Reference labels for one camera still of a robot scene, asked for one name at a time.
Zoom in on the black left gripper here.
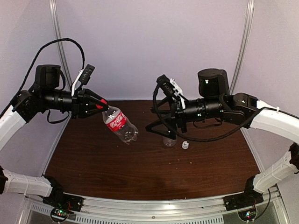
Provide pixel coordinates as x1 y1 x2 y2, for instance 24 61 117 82
42 86 108 119

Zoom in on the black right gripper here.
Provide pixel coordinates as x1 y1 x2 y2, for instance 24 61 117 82
145 94 225 140

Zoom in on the red bottle cap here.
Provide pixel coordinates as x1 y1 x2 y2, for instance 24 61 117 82
96 98 107 110

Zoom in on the clear plastic bottle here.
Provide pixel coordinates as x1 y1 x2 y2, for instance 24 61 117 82
163 137 177 147

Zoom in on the red-label cola bottle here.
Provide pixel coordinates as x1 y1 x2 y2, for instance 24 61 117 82
102 106 139 144

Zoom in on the white bottle cap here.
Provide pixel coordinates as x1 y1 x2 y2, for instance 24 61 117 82
182 141 189 149

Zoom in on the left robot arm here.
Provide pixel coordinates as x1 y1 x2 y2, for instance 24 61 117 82
0 65 108 207

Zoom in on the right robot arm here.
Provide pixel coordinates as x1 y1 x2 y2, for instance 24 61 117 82
146 68 299 206

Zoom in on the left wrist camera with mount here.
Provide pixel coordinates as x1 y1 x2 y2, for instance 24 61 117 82
71 64 95 97

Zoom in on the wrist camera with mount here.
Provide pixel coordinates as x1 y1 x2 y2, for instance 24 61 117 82
157 75 188 109
71 64 95 97

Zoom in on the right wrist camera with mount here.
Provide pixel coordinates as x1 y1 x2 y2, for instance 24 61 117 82
157 75 188 109

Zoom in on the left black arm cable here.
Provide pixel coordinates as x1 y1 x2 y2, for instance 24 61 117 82
0 37 85 117

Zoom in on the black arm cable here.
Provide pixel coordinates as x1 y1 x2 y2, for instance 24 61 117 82
152 84 260 142
0 37 85 117

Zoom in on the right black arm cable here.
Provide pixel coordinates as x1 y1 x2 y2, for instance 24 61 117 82
152 84 260 142

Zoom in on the left aluminium frame post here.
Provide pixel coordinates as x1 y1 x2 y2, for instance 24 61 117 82
49 0 72 90

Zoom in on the aluminium frame post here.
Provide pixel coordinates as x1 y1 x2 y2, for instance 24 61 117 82
230 0 255 94
49 0 72 90

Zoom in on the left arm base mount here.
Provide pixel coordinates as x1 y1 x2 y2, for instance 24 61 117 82
42 176 83 224

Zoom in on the front aluminium rail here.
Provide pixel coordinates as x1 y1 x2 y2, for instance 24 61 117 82
17 186 291 224

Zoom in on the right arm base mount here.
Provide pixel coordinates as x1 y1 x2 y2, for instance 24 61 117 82
223 176 264 222

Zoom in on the right aluminium frame post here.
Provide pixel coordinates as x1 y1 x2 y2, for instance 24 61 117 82
230 0 255 94

